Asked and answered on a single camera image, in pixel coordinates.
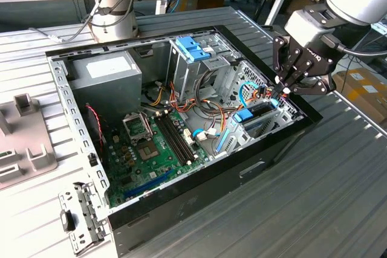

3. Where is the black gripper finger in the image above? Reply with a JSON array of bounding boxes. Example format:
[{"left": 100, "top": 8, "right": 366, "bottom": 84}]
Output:
[
  {"left": 272, "top": 36, "right": 303, "bottom": 91},
  {"left": 284, "top": 60, "right": 337, "bottom": 96}
]

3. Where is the red yellow power wire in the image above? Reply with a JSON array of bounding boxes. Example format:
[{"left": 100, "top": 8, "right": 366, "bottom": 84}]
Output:
[{"left": 240, "top": 86, "right": 290, "bottom": 111}]

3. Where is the blue sata wire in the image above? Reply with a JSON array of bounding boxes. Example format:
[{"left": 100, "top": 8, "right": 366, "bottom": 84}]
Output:
[
  {"left": 193, "top": 129, "right": 219, "bottom": 143},
  {"left": 238, "top": 82, "right": 267, "bottom": 109}
]

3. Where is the hard disk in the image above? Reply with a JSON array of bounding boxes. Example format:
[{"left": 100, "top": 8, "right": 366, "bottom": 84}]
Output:
[{"left": 215, "top": 97, "right": 281, "bottom": 153}]

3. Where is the silver perforated disk cage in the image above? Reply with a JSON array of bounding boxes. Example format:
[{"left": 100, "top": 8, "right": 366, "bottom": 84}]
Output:
[{"left": 211, "top": 60, "right": 305, "bottom": 160}]

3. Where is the taped cardboard box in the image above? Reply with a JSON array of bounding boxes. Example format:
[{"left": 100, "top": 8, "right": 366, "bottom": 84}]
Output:
[{"left": 331, "top": 68, "right": 387, "bottom": 126}]

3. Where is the brown cardboard sheet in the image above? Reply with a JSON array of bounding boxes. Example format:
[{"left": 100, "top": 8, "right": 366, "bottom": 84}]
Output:
[{"left": 285, "top": 0, "right": 329, "bottom": 14}]

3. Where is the blue plastic drive latch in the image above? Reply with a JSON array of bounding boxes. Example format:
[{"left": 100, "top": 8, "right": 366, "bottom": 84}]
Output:
[{"left": 174, "top": 36, "right": 212, "bottom": 63}]

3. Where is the silver optical drive cage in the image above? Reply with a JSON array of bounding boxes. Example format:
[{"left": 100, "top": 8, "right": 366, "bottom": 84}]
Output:
[{"left": 165, "top": 33, "right": 242, "bottom": 103}]

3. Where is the white board connector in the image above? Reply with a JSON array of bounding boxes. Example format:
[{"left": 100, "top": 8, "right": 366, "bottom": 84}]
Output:
[{"left": 182, "top": 129, "right": 195, "bottom": 147}]

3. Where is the black RAM slot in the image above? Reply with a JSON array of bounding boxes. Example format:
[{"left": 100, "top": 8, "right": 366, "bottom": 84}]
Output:
[
  {"left": 162, "top": 112, "right": 193, "bottom": 164},
  {"left": 165, "top": 112, "right": 197, "bottom": 163},
  {"left": 158, "top": 114, "right": 189, "bottom": 166},
  {"left": 155, "top": 115, "right": 186, "bottom": 167}
]

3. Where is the metal CPU socket cover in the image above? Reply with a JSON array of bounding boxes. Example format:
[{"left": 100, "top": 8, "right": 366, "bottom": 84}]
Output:
[{"left": 122, "top": 111, "right": 153, "bottom": 144}]

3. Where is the black PC case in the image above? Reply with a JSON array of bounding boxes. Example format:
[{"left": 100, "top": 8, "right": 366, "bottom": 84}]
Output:
[{"left": 45, "top": 24, "right": 324, "bottom": 258}]

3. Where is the CPU socket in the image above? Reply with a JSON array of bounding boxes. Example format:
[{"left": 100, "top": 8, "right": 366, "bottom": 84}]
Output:
[{"left": 135, "top": 141, "right": 161, "bottom": 163}]

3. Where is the green motherboard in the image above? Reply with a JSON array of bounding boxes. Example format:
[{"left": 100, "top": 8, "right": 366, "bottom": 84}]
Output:
[{"left": 104, "top": 109, "right": 212, "bottom": 209}]

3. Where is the grey power supply unit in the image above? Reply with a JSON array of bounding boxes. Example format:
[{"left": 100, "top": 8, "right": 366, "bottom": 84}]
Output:
[{"left": 69, "top": 50, "right": 143, "bottom": 120}]

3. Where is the blue expansion slot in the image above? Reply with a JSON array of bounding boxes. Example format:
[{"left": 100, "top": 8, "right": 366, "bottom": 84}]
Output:
[{"left": 122, "top": 168, "right": 175, "bottom": 199}]

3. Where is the grey parts rack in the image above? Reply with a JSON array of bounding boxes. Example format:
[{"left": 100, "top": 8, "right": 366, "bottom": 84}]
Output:
[{"left": 0, "top": 93, "right": 58, "bottom": 192}]

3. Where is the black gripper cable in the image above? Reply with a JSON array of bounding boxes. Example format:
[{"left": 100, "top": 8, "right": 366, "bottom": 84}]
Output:
[{"left": 322, "top": 36, "right": 387, "bottom": 57}]

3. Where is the orange red wire bundle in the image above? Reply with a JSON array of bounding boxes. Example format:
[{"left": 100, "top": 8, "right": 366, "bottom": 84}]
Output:
[{"left": 168, "top": 82, "right": 197, "bottom": 115}]

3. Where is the yellow black wire bundle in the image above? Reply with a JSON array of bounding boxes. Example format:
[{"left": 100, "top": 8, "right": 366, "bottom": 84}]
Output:
[{"left": 144, "top": 84, "right": 167, "bottom": 107}]

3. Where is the red black twisted wire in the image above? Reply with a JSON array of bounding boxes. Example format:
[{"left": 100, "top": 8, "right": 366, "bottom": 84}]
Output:
[{"left": 85, "top": 104, "right": 106, "bottom": 150}]

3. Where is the silver expansion slot bracket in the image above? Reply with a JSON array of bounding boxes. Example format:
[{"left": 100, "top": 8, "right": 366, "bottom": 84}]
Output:
[{"left": 57, "top": 181, "right": 111, "bottom": 256}]

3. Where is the black bracket latch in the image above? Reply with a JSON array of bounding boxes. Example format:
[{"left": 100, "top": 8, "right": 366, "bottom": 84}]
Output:
[{"left": 59, "top": 209, "right": 77, "bottom": 232}]

